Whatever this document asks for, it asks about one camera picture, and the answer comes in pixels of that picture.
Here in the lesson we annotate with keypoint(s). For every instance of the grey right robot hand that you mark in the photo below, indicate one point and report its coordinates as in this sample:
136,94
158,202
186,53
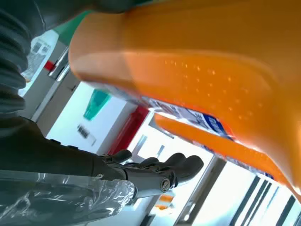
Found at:
59,159

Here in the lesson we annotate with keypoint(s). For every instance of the white plastic bottle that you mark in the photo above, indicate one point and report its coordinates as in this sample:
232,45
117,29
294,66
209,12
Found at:
35,59

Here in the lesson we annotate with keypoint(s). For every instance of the clear plastic wrap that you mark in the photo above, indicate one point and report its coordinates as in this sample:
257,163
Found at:
70,199

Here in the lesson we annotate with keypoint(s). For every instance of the red and white sign board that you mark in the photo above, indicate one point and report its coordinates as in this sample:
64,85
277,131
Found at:
128,131

